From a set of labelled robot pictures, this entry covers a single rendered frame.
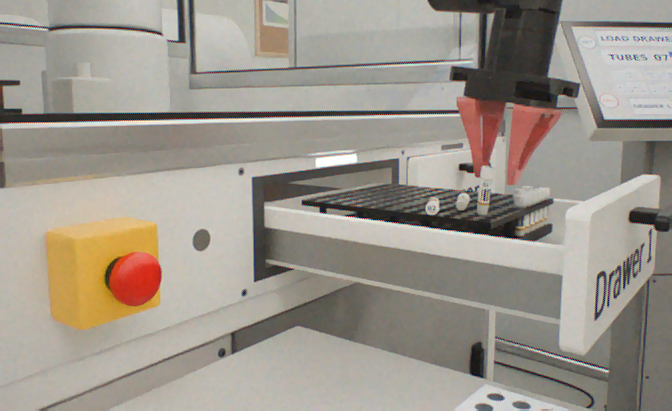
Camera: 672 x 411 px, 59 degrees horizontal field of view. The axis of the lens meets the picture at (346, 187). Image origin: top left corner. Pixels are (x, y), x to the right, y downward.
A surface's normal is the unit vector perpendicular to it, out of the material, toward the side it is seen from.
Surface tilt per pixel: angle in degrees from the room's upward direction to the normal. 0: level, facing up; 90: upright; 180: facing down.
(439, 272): 90
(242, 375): 0
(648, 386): 90
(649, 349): 90
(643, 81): 50
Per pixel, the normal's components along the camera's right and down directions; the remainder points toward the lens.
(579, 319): -0.59, 0.11
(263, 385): 0.00, -0.99
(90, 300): 0.80, 0.08
